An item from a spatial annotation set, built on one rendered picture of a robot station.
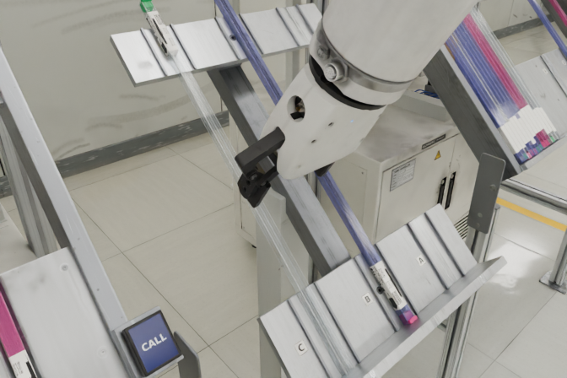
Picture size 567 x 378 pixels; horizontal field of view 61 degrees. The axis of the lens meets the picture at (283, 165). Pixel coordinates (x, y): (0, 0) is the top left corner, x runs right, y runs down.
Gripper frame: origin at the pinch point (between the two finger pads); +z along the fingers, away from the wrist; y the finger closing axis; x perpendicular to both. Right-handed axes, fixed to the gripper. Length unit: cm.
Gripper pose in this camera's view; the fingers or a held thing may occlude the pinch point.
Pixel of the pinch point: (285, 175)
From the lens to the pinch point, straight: 49.7
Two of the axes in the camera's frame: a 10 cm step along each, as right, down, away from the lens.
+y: 7.5, -3.1, 5.8
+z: -3.5, 5.6, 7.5
